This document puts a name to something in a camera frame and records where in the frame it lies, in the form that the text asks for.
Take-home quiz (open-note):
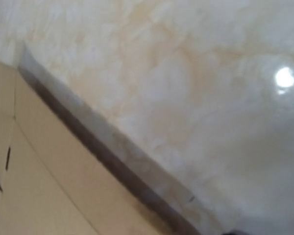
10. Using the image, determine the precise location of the brown cardboard box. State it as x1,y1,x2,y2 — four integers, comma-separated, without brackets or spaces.
0,63,198,235

